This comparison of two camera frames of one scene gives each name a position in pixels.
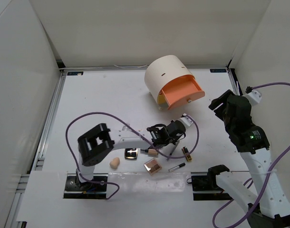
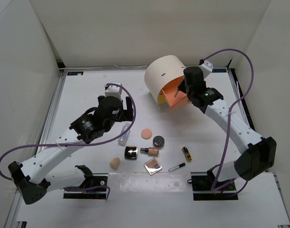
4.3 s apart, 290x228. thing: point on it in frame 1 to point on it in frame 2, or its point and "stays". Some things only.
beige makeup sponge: x=115 y=163 stays
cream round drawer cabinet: x=163 y=69 stays
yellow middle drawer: x=161 y=99 stays
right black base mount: x=207 y=183 stays
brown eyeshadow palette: x=152 y=166 stays
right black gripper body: x=229 y=125 to x=185 y=89
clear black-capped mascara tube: x=179 y=166 stays
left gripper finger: x=159 y=135 to x=129 y=111
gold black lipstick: x=187 y=154 stays
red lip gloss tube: x=172 y=151 to x=176 y=92
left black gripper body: x=173 y=140 to x=121 y=116
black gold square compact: x=130 y=153 stays
